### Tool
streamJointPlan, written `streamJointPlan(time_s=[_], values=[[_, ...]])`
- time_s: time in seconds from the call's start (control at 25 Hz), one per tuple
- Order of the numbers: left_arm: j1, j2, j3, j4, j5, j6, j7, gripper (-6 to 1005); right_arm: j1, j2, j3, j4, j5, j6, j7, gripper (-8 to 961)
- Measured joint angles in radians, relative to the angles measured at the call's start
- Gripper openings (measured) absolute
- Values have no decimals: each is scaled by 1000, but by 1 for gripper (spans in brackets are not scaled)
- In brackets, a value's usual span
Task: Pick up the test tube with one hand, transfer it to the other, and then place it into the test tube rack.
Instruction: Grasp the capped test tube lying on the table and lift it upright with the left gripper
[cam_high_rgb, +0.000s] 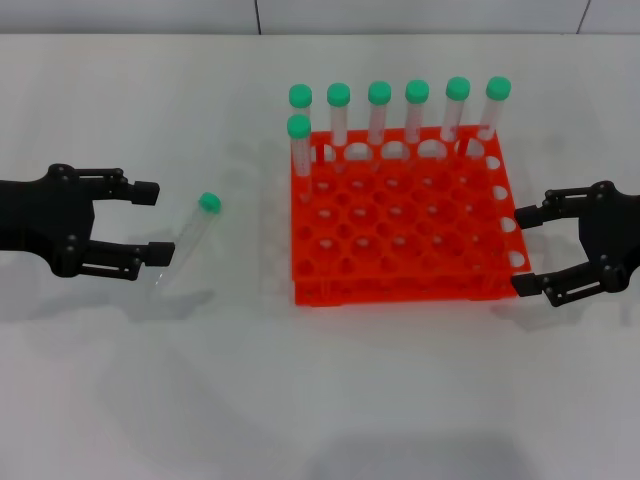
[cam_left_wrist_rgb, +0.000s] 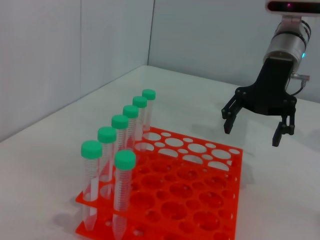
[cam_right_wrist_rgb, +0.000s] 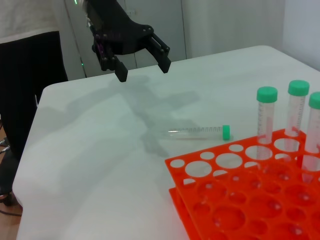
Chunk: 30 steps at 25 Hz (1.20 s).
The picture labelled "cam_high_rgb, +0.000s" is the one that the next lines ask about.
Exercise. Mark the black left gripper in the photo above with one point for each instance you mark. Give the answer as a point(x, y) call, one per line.
point(40, 215)

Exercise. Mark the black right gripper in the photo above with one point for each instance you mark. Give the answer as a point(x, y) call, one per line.
point(612, 230)

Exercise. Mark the clear test tube green cap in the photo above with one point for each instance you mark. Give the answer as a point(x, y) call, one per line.
point(417, 91)
point(379, 92)
point(498, 87)
point(300, 95)
point(299, 126)
point(458, 87)
point(338, 94)
point(209, 201)

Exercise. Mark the orange plastic test tube rack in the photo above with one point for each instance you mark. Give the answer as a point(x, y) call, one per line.
point(350, 295)

